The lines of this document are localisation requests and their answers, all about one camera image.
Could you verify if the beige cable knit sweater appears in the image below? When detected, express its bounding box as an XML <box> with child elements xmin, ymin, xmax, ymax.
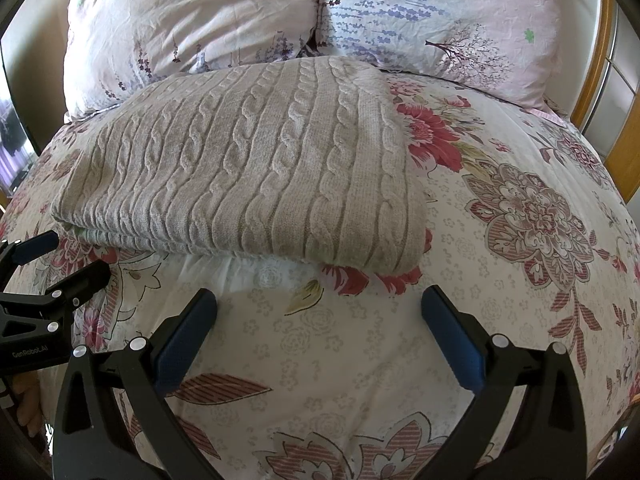
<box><xmin>50</xmin><ymin>56</ymin><xmax>428</xmax><ymax>273</ymax></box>

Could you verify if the floral bedspread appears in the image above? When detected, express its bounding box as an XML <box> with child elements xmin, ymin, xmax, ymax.
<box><xmin>0</xmin><ymin>67</ymin><xmax>640</xmax><ymax>480</ymax></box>

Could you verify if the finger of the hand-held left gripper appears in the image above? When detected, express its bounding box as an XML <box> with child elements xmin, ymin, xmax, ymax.
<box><xmin>0</xmin><ymin>260</ymin><xmax>112</xmax><ymax>320</ymax></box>
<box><xmin>0</xmin><ymin>232</ymin><xmax>61</xmax><ymax>281</ymax></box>

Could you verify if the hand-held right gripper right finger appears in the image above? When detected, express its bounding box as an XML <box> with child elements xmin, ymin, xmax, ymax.
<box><xmin>415</xmin><ymin>285</ymin><xmax>588</xmax><ymax>480</ymax></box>

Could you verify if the lavender print pillow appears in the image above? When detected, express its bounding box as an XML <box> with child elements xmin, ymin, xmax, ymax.
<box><xmin>317</xmin><ymin>0</ymin><xmax>568</xmax><ymax>111</ymax></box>

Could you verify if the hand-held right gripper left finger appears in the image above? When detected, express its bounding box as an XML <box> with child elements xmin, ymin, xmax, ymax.
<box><xmin>52</xmin><ymin>287</ymin><xmax>221</xmax><ymax>480</ymax></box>

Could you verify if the pink floral pillow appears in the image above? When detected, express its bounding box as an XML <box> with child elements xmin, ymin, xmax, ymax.
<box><xmin>62</xmin><ymin>0</ymin><xmax>323</xmax><ymax>123</ymax></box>

